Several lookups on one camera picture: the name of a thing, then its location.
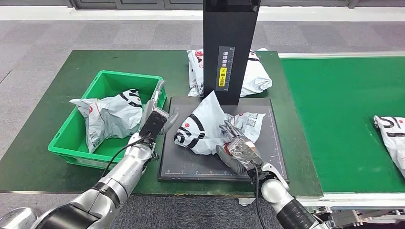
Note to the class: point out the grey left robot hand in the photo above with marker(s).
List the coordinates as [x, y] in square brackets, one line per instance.
[148, 106]

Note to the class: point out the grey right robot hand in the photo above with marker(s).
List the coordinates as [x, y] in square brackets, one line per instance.
[232, 164]

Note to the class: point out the white poly mailer parcel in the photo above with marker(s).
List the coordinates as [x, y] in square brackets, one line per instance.
[256, 79]
[110, 120]
[394, 139]
[202, 126]

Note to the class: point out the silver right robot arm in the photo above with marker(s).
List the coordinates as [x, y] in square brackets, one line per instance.
[275, 192]

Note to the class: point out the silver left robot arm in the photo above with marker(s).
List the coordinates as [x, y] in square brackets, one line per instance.
[126, 170]

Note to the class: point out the green conveyor belt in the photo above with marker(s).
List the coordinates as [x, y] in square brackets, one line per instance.
[332, 126]

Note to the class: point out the black inbound scanner machine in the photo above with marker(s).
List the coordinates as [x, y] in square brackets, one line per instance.
[231, 31]

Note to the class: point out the white table foot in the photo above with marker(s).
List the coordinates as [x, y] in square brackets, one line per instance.
[246, 201]

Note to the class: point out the green plastic crate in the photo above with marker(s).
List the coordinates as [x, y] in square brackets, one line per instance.
[107, 79]

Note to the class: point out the silver robot body dome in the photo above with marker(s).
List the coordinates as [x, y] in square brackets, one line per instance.
[17, 219]

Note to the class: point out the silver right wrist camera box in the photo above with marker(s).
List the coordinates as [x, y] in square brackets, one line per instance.
[243, 151]

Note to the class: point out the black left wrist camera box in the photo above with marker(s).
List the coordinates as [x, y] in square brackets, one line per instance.
[153, 123]

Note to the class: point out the dark grey door frame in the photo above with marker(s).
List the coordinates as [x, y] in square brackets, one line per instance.
[142, 4]

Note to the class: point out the aluminium conveyor frame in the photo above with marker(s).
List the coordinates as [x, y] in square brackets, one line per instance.
[348, 199]

